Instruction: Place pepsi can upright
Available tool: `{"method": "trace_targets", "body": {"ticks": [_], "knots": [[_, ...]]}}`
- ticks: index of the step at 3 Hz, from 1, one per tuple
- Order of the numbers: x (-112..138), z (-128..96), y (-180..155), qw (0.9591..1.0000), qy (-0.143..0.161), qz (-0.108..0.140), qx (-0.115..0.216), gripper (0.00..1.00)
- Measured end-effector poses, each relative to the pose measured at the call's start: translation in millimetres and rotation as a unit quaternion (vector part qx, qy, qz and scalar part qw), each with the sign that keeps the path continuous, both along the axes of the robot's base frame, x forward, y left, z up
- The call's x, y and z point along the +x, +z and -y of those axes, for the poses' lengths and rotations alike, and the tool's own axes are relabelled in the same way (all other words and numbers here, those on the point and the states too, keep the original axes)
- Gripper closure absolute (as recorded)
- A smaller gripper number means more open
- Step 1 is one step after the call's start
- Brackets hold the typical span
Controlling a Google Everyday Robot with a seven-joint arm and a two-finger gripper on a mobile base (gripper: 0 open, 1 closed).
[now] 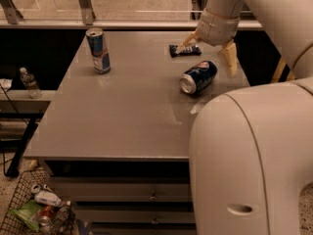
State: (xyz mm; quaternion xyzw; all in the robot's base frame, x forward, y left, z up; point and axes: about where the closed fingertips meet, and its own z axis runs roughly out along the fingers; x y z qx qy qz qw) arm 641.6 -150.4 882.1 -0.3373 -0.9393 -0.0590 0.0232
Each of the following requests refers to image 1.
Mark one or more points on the green snack bag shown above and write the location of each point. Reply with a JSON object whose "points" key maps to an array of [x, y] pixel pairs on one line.
{"points": [[28, 214]]}

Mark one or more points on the grey side shelf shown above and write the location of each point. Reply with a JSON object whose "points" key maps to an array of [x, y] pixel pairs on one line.
{"points": [[17, 104]]}

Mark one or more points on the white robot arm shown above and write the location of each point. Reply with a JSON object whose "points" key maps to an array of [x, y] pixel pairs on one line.
{"points": [[251, 150]]}

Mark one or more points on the white plastic bottle in basket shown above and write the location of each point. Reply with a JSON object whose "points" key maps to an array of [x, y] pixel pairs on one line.
{"points": [[48, 198]]}

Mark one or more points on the red can in basket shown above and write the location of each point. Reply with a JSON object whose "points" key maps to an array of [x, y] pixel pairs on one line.
{"points": [[47, 214]]}

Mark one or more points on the clear plastic water bottle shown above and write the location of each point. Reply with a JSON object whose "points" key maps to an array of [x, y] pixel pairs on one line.
{"points": [[30, 83]]}

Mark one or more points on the red bull can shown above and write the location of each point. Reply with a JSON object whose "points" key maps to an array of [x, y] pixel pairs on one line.
{"points": [[99, 49]]}

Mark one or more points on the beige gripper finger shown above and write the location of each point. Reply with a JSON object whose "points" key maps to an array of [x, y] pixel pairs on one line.
{"points": [[191, 40], [229, 54]]}

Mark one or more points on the silver can in basket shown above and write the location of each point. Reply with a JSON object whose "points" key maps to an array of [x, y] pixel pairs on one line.
{"points": [[35, 188]]}

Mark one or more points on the wooden yellow cart frame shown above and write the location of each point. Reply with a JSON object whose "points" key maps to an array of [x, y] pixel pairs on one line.
{"points": [[282, 72]]}

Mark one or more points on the black wire basket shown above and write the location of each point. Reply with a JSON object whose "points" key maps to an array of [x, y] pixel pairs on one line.
{"points": [[13, 226]]}

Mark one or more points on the metal glass railing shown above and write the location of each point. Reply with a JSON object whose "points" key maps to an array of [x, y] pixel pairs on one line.
{"points": [[108, 14]]}

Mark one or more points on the blue pepsi can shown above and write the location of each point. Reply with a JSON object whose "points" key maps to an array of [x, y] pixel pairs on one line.
{"points": [[195, 79]]}

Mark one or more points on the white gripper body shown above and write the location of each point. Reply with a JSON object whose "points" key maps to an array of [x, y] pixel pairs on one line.
{"points": [[216, 29]]}

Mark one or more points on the grey drawer cabinet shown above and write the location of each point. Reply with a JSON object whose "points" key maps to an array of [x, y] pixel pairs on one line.
{"points": [[116, 145]]}

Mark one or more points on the dark blue snack bar wrapper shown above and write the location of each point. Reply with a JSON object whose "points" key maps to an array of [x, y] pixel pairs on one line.
{"points": [[189, 51]]}

